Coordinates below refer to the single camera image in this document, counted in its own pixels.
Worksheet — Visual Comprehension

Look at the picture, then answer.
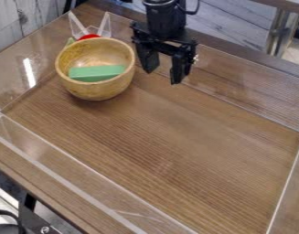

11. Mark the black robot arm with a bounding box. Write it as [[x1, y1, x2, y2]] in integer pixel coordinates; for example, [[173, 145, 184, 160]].
[[130, 0, 200, 85]]

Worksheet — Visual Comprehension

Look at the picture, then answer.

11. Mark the wooden bowl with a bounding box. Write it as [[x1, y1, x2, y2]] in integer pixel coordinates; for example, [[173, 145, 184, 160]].
[[54, 37, 134, 101]]

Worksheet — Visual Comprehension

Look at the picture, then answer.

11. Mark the red fruit with green leaf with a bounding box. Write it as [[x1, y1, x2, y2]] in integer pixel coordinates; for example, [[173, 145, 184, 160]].
[[65, 34, 100, 46]]

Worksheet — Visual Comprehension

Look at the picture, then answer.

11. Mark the metal table leg background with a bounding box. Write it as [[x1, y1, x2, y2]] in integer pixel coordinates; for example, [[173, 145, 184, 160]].
[[264, 8, 299, 58]]

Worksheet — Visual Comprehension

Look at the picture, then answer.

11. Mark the clear acrylic tray wall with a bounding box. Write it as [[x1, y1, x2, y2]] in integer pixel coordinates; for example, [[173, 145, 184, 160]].
[[0, 112, 196, 234]]

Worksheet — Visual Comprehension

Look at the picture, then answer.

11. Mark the black cable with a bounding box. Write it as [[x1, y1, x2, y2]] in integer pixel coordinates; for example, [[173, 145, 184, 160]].
[[0, 209, 24, 234]]

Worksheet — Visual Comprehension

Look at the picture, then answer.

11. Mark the black table leg bracket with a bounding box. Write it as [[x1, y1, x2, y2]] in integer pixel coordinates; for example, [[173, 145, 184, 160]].
[[18, 193, 62, 234]]

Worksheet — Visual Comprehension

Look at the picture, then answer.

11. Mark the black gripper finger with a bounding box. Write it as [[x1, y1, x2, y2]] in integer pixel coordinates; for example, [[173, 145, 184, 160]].
[[134, 44, 160, 73], [169, 53, 192, 85]]

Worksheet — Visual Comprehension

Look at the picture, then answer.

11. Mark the green rectangular block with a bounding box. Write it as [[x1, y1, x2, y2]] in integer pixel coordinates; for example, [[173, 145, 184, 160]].
[[68, 65, 125, 82]]

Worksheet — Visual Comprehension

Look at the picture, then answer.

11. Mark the clear acrylic corner bracket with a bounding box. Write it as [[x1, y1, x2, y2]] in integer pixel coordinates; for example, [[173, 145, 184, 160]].
[[66, 12, 110, 40]]

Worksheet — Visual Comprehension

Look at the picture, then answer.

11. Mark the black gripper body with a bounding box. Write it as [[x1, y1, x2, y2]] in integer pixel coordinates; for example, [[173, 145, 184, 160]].
[[130, 21, 197, 59]]

